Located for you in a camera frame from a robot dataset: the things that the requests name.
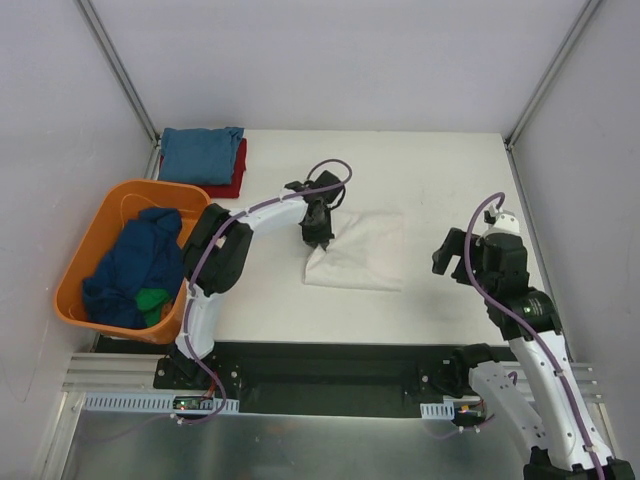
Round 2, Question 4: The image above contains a white and green t-shirt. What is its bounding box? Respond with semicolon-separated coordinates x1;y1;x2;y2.
303;212;404;292

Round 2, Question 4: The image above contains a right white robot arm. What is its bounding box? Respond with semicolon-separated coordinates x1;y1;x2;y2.
430;211;635;479

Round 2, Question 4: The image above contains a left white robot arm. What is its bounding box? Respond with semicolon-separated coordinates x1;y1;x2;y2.
169;170;347;389

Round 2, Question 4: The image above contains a folded red t-shirt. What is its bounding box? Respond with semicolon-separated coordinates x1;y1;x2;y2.
191;139;248;199

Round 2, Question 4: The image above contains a folded light blue t-shirt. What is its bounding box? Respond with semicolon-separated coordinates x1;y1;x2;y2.
158;127;244;186

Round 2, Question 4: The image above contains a dark blue t-shirt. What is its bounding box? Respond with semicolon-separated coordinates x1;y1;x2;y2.
82;207;183;330

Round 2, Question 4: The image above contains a bright green t-shirt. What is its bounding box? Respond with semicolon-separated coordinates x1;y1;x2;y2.
135;288;173;327

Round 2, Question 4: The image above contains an orange plastic basket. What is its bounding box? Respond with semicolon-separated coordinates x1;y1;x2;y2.
53;179;210;345

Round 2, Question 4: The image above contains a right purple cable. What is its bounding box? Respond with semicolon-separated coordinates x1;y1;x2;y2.
422;192;606;480

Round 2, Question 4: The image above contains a right white cable duct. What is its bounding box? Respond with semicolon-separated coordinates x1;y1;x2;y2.
420;401;455;421

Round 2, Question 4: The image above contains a white cable duct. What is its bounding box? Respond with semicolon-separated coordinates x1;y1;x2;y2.
84;392;240;416
420;401;455;421

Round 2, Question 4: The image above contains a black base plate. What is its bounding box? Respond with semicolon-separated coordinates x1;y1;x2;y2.
94;334;571;419

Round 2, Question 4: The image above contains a right aluminium frame post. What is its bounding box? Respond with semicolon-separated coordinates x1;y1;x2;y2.
503;0;606;149

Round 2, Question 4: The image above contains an aluminium frame post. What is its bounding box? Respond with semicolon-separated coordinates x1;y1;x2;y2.
74;0;161;146
503;0;606;149

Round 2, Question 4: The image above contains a left aluminium frame post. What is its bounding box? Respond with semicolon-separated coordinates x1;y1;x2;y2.
74;0;161;146

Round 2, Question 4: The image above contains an aluminium front rail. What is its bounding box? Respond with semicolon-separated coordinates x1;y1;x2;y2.
63;353;605;404

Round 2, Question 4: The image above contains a left white cable duct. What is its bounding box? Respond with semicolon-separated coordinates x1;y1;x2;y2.
84;392;240;416

